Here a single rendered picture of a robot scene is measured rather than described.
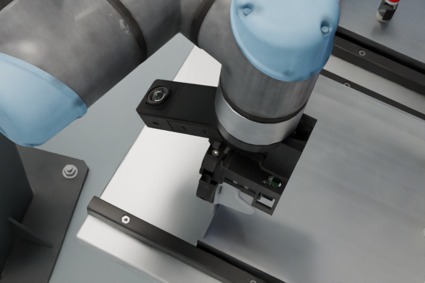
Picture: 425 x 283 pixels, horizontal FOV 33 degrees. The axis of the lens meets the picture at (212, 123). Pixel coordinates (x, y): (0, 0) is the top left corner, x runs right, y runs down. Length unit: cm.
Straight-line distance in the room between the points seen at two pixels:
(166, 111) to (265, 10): 22
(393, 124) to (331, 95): 8
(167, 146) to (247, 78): 35
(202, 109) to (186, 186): 20
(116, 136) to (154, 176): 102
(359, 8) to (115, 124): 100
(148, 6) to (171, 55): 147
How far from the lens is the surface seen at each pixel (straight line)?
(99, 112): 189
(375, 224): 86
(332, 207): 85
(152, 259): 80
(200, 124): 65
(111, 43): 50
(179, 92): 69
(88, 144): 185
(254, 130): 58
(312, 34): 48
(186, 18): 53
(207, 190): 70
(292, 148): 61
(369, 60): 94
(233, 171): 66
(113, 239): 81
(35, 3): 49
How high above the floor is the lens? 165
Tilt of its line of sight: 61 degrees down
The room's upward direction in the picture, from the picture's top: 10 degrees clockwise
